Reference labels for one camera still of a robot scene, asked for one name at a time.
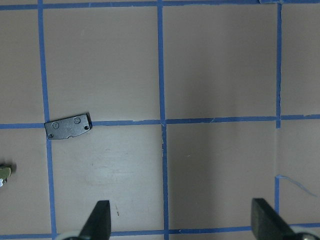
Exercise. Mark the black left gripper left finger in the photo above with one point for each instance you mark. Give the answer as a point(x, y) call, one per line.
point(98, 225)

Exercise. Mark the green curved brake shoe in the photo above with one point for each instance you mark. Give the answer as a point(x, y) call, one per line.
point(6, 170)

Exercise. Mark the black brake pad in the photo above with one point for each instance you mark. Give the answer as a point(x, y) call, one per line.
point(69, 127)

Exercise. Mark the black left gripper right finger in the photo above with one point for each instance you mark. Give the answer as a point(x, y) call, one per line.
point(266, 224)

